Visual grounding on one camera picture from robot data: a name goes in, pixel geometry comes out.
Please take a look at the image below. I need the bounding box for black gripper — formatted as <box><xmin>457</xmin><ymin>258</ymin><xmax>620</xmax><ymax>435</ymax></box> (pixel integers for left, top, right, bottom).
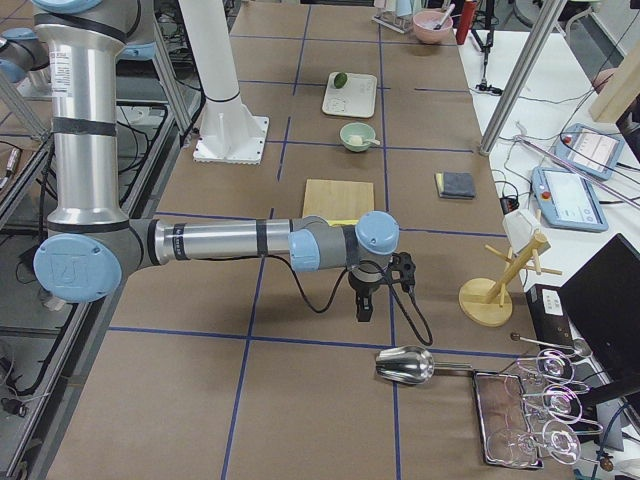
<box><xmin>348</xmin><ymin>252</ymin><xmax>416</xmax><ymax>322</ymax></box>

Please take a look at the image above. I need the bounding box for green ceramic bowl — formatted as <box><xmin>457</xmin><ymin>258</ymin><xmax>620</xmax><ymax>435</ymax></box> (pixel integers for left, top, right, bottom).
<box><xmin>339</xmin><ymin>122</ymin><xmax>377</xmax><ymax>153</ymax></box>

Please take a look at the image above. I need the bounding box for pink bowl with ice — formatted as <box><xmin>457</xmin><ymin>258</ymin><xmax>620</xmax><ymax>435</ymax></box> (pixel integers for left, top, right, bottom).
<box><xmin>412</xmin><ymin>10</ymin><xmax>453</xmax><ymax>44</ymax></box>

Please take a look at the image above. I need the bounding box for steel scoop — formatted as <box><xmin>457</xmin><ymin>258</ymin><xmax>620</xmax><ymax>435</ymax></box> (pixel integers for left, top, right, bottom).
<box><xmin>375</xmin><ymin>345</ymin><xmax>474</xmax><ymax>386</ymax></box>

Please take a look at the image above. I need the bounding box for yellow plastic knife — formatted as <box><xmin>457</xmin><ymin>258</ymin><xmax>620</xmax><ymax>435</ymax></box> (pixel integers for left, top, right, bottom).
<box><xmin>326</xmin><ymin>219</ymin><xmax>358</xmax><ymax>226</ymax></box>

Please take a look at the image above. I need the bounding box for bamboo cutting board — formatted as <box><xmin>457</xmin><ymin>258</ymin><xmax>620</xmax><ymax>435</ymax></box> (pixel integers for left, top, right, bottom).
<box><xmin>302</xmin><ymin>179</ymin><xmax>375</xmax><ymax>220</ymax></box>

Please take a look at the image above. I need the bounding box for wooden mug tree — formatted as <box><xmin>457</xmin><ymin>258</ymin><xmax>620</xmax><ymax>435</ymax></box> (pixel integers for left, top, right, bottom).
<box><xmin>458</xmin><ymin>231</ymin><xmax>562</xmax><ymax>328</ymax></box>

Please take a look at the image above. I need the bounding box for grey folded cloth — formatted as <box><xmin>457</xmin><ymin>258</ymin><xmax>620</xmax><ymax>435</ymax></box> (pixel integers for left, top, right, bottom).
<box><xmin>434</xmin><ymin>172</ymin><xmax>476</xmax><ymax>199</ymax></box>

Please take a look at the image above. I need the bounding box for dark tray with glasses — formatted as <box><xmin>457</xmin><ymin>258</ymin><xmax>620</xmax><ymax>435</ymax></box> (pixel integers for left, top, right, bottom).
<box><xmin>472</xmin><ymin>371</ymin><xmax>544</xmax><ymax>470</ymax></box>

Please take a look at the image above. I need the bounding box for cream bear tray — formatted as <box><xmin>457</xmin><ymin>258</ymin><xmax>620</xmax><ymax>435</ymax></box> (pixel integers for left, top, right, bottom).
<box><xmin>322</xmin><ymin>72</ymin><xmax>378</xmax><ymax>119</ymax></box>

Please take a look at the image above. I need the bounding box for green lime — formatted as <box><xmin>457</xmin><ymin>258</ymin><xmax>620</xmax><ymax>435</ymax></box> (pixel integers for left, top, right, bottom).
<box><xmin>333</xmin><ymin>72</ymin><xmax>348</xmax><ymax>89</ymax></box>

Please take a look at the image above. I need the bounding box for near teach pendant tablet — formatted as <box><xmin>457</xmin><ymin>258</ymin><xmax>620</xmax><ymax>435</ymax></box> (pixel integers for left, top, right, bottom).
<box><xmin>531</xmin><ymin>167</ymin><xmax>609</xmax><ymax>232</ymax></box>

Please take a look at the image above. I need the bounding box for teach pendant tablet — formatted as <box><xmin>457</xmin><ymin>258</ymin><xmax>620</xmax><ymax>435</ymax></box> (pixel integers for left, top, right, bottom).
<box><xmin>531</xmin><ymin>167</ymin><xmax>609</xmax><ymax>232</ymax></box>
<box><xmin>555</xmin><ymin>123</ymin><xmax>624</xmax><ymax>180</ymax></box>

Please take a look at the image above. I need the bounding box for reacher grabber tool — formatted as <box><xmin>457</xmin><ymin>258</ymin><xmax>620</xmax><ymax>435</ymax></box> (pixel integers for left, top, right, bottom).
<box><xmin>514</xmin><ymin>130</ymin><xmax>639</xmax><ymax>209</ymax></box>

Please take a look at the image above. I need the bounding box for black monitor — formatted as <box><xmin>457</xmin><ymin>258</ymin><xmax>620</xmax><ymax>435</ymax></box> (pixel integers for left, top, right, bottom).
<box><xmin>560</xmin><ymin>234</ymin><xmax>639</xmax><ymax>379</ymax></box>

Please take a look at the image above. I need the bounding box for far teach pendant tablet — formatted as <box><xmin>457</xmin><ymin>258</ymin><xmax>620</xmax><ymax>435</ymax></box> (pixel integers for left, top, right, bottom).
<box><xmin>555</xmin><ymin>123</ymin><xmax>624</xmax><ymax>180</ymax></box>

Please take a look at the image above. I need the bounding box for black tripod stick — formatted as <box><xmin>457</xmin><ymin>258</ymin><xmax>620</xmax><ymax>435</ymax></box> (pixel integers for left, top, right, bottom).
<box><xmin>471</xmin><ymin>0</ymin><xmax>503</xmax><ymax>96</ymax></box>

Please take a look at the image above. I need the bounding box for red cylinder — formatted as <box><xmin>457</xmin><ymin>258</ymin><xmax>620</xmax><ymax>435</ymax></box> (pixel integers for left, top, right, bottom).
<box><xmin>456</xmin><ymin>0</ymin><xmax>477</xmax><ymax>45</ymax></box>

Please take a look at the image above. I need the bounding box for green cup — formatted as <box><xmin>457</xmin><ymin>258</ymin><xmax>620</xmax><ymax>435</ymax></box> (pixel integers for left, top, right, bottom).
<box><xmin>395</xmin><ymin>0</ymin><xmax>413</xmax><ymax>17</ymax></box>

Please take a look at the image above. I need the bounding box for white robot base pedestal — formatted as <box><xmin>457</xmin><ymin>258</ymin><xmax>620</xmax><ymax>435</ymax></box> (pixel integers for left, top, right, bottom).
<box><xmin>179</xmin><ymin>1</ymin><xmax>269</xmax><ymax>165</ymax></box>

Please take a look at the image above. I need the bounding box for aluminium frame post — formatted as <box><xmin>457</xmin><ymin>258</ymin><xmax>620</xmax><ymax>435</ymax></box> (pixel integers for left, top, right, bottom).
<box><xmin>479</xmin><ymin>0</ymin><xmax>567</xmax><ymax>156</ymax></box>

